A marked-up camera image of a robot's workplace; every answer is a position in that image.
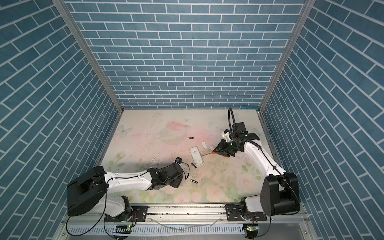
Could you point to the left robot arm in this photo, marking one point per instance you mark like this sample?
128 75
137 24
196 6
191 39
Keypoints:
92 191

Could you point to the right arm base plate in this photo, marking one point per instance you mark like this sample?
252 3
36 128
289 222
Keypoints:
236 213

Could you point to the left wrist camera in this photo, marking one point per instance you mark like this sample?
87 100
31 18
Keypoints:
178 160

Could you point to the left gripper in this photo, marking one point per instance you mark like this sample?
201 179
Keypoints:
178 181

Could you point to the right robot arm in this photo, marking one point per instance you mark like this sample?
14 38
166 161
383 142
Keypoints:
280 190

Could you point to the aluminium mounting rail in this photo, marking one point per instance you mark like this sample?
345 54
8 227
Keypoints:
205 214

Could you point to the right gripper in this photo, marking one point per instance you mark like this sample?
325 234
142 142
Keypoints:
223 150

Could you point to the white ribbed cable duct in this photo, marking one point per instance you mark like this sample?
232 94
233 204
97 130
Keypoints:
175 230

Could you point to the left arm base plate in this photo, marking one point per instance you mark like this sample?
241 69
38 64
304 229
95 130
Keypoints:
135 215

